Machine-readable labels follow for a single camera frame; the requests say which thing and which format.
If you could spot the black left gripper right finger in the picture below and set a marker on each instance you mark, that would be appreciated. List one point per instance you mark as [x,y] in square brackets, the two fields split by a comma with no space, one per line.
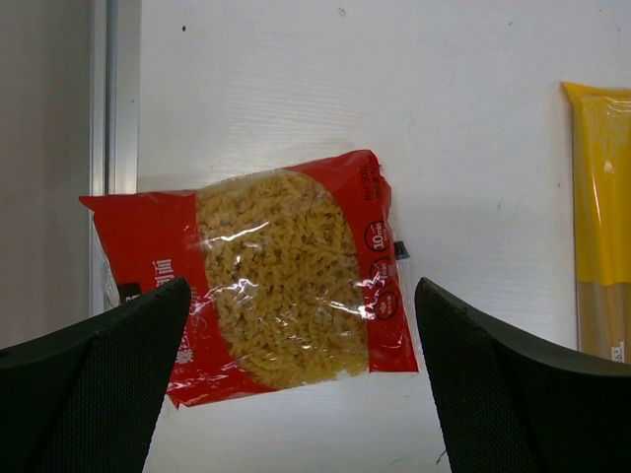
[509,401]

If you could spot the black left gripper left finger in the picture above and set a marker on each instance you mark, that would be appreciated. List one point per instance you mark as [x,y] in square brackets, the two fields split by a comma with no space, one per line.
[86,398]

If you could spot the red fusilli bag near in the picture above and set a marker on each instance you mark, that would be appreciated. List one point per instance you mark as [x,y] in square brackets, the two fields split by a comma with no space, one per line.
[293,273]

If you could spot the yellow spaghetti pack left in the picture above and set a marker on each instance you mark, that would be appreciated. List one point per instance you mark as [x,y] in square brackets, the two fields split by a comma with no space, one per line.
[601,186]

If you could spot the aluminium table edge rail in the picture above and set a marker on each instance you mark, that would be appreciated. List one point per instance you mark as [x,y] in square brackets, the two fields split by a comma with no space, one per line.
[115,92]

